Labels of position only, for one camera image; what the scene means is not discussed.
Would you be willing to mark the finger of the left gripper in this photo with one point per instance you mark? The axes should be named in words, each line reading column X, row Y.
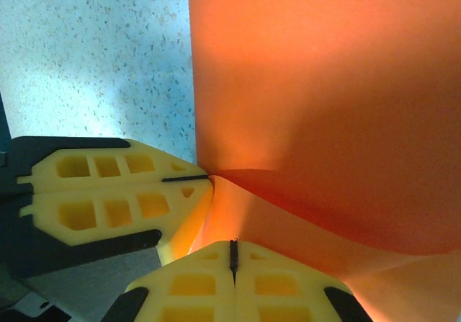
column 115, row 179
column 119, row 188

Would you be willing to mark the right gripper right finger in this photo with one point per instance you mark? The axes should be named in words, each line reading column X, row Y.
column 288, row 286

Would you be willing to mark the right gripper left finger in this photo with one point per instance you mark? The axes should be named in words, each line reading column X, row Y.
column 187, row 286

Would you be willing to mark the orange square paper sheet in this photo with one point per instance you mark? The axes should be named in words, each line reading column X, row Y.
column 324, row 84

